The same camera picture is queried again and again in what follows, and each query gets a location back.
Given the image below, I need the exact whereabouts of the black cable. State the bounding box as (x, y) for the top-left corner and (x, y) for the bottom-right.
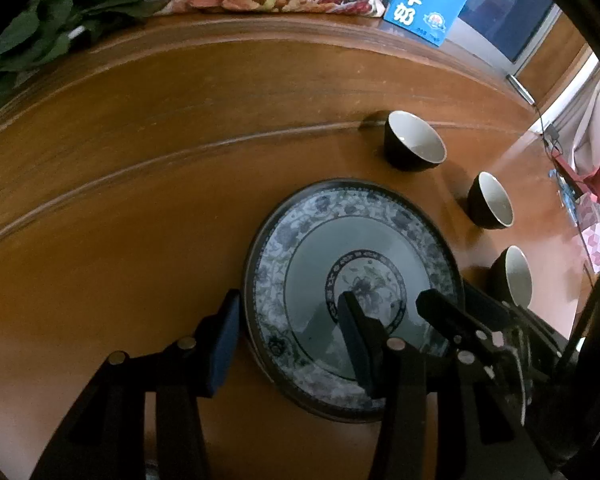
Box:
(531, 102), (583, 243)

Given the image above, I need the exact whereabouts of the blue and white milk carton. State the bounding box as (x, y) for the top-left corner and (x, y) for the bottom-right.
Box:
(382, 0), (481, 48)

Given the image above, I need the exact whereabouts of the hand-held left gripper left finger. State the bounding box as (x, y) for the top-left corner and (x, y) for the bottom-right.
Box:
(30, 289), (242, 480)

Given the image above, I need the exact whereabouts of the small dark bowl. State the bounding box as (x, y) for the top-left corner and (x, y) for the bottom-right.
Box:
(467, 171), (515, 230)
(490, 245), (533, 308)
(383, 111), (447, 172)

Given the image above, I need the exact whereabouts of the blue glass window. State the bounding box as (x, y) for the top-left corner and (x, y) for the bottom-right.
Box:
(370, 0), (556, 61)

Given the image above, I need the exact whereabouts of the pink patterned box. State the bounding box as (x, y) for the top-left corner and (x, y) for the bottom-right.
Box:
(580, 200), (600, 271)

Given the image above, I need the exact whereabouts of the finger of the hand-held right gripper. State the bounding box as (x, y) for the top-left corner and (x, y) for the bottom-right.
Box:
(416, 288), (508, 358)
(462, 284), (567, 358)

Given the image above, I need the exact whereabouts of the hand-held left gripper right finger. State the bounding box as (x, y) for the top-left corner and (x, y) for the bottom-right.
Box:
(337, 290), (553, 480)

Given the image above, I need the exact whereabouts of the large blue floral plate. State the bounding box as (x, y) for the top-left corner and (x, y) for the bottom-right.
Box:
(243, 178), (466, 423)

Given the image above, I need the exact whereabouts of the white curtain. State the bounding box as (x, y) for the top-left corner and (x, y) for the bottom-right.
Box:
(555, 50), (600, 201)

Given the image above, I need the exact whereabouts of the silver flat device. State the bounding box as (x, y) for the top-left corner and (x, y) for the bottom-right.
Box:
(506, 74), (536, 106)

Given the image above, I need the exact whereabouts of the bunch of green spinach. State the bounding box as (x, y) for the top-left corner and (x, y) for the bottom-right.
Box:
(0, 0), (181, 111)

